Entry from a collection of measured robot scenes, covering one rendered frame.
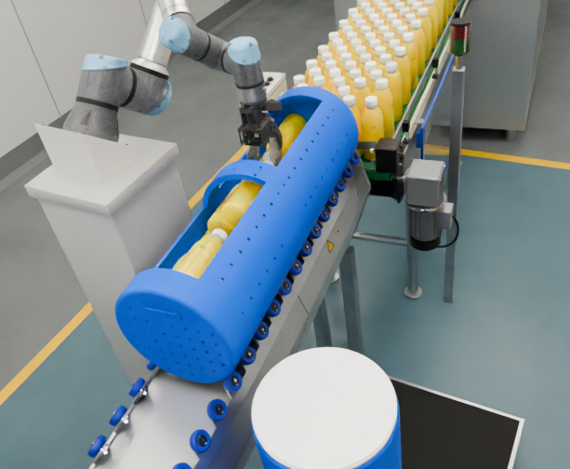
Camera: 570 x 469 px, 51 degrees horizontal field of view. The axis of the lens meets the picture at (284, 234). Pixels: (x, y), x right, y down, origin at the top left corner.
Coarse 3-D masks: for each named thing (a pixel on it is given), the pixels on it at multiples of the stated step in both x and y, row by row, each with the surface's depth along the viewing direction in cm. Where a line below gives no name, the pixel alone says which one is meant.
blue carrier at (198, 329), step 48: (288, 96) 172; (336, 96) 172; (336, 144) 163; (288, 192) 142; (192, 240) 152; (240, 240) 127; (288, 240) 138; (144, 288) 116; (192, 288) 116; (240, 288) 122; (144, 336) 127; (192, 336) 120; (240, 336) 120
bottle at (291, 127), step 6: (288, 114) 181; (294, 114) 180; (288, 120) 178; (294, 120) 178; (300, 120) 179; (282, 126) 176; (288, 126) 175; (294, 126) 176; (300, 126) 178; (282, 132) 173; (288, 132) 173; (294, 132) 175; (288, 138) 172; (294, 138) 174; (288, 144) 171; (270, 150) 169; (282, 150) 170; (282, 156) 171
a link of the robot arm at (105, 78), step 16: (96, 64) 160; (112, 64) 161; (80, 80) 163; (96, 80) 161; (112, 80) 162; (128, 80) 166; (80, 96) 162; (96, 96) 161; (112, 96) 163; (128, 96) 168
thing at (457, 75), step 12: (456, 72) 198; (456, 84) 200; (456, 96) 203; (456, 108) 206; (456, 120) 209; (456, 132) 212; (456, 144) 215; (456, 156) 218; (456, 168) 221; (456, 180) 224; (456, 192) 228; (456, 204) 231; (456, 216) 235; (456, 228) 239; (444, 276) 257; (444, 288) 262; (444, 300) 266
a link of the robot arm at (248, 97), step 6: (264, 84) 153; (240, 90) 151; (246, 90) 150; (252, 90) 150; (258, 90) 151; (264, 90) 152; (240, 96) 152; (246, 96) 151; (252, 96) 151; (258, 96) 152; (264, 96) 153; (246, 102) 152; (252, 102) 152
